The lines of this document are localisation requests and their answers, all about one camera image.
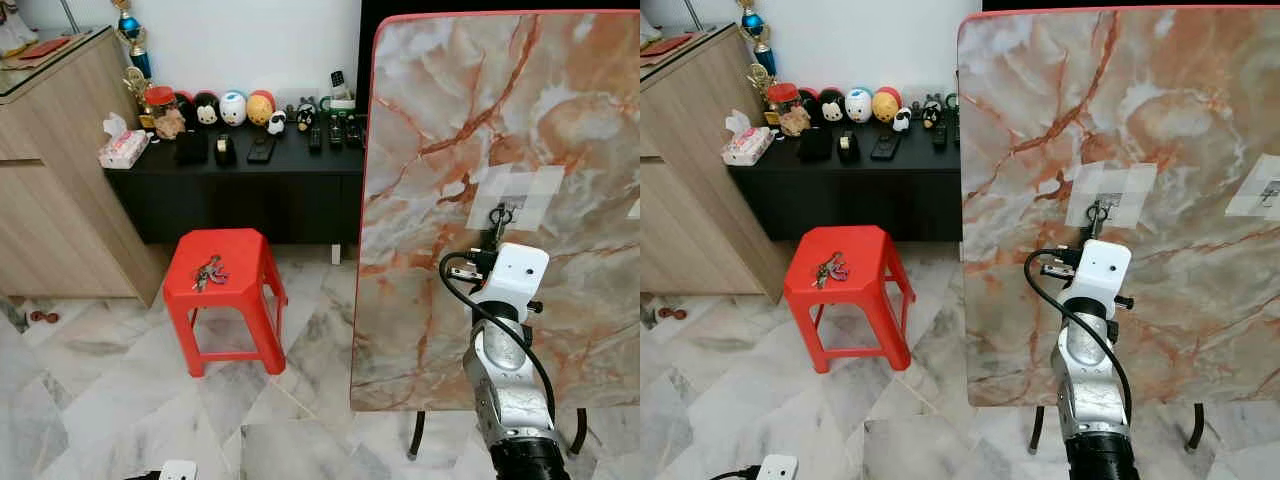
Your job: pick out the orange plush head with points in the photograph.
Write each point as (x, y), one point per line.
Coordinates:
(261, 108)
(887, 104)

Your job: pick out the small gold trophy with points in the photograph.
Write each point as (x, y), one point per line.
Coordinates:
(760, 82)
(135, 85)

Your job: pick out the dark metal key bunch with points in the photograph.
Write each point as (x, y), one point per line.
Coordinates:
(1096, 226)
(499, 230)

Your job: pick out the black low tv console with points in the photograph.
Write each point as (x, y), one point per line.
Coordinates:
(870, 200)
(250, 200)

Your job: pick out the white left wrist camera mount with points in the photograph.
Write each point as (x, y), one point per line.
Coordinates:
(178, 471)
(778, 468)

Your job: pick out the marble pattern board red edge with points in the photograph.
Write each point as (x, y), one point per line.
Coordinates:
(430, 300)
(1010, 300)

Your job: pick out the white console leg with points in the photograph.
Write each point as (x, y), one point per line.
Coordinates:
(336, 254)

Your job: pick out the pink tissue pack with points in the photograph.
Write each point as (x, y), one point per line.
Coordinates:
(748, 145)
(125, 148)

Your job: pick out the small black white plush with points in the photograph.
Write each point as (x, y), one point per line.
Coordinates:
(306, 115)
(932, 112)

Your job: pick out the blue and gold trophy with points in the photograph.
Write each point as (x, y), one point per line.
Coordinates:
(140, 62)
(763, 58)

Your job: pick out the small white panda plush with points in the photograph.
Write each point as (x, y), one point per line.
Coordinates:
(277, 122)
(902, 119)

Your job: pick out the key bunch with red tag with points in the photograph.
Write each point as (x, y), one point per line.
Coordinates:
(208, 272)
(830, 268)

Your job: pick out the white green container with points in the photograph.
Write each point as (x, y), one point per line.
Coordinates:
(342, 98)

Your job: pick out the small red dumbbell toy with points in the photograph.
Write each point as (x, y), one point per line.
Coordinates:
(671, 313)
(44, 316)

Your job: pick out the black plush head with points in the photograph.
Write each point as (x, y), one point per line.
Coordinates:
(830, 107)
(205, 110)

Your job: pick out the white plush head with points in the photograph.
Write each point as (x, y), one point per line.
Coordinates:
(233, 108)
(859, 105)

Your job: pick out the light wooden cabinet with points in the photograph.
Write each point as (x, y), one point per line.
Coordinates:
(60, 200)
(690, 200)

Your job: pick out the red flat box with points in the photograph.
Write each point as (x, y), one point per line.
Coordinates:
(45, 46)
(680, 44)

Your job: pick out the black metal board leg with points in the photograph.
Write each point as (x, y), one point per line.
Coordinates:
(1037, 430)
(1197, 425)
(415, 435)
(580, 430)

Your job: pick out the red plastic stool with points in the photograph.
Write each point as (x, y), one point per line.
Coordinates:
(240, 270)
(870, 265)

